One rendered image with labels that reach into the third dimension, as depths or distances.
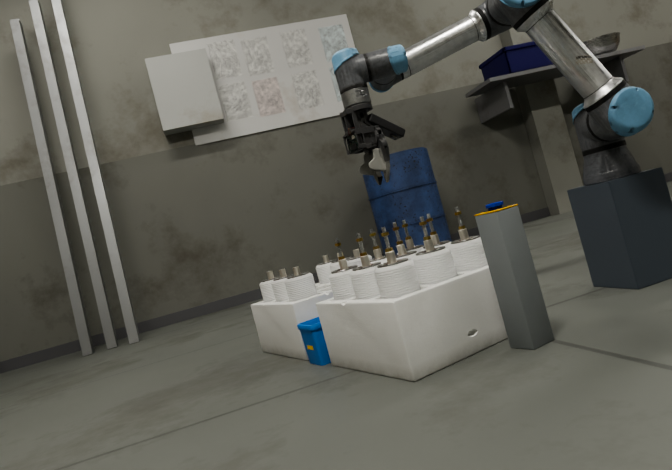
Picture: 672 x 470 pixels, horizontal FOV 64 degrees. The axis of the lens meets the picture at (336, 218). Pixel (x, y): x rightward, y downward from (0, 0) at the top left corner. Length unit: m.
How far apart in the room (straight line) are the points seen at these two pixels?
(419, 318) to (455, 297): 0.11
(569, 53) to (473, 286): 0.66
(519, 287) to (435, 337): 0.21
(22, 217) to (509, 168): 3.93
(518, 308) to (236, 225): 3.27
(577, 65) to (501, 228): 0.54
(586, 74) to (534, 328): 0.68
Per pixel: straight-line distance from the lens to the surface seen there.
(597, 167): 1.69
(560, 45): 1.57
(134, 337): 3.76
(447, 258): 1.33
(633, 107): 1.58
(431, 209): 3.98
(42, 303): 4.47
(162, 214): 4.32
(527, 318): 1.26
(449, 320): 1.28
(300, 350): 1.72
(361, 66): 1.46
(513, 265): 1.24
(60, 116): 4.23
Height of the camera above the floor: 0.36
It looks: 1 degrees up
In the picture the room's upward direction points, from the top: 15 degrees counter-clockwise
